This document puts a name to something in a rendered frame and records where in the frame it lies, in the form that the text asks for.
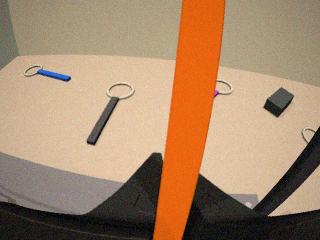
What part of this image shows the grey ring with orange handle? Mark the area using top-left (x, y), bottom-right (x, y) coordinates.
top-left (152, 0), bottom-right (227, 240)

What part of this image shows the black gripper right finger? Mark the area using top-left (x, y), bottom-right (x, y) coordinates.
top-left (181, 173), bottom-right (320, 240)

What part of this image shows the dark grey rectangular block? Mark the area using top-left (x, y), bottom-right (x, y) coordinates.
top-left (264, 87), bottom-right (295, 117)

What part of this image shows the blue handle with thin white ring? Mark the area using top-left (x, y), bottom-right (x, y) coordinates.
top-left (24, 64), bottom-right (71, 81)

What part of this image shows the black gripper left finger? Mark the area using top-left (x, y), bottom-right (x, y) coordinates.
top-left (0, 152), bottom-right (163, 240)

